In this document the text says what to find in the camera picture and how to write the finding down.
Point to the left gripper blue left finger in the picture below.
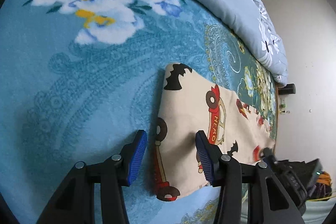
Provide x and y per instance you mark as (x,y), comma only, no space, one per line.
(73,200)

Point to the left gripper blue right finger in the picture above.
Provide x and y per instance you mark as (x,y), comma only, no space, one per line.
(268,201)

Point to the teal floral bed blanket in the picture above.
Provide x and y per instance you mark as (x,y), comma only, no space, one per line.
(80,77)

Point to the light blue floral duvet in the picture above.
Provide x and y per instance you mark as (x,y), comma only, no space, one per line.
(251,23)

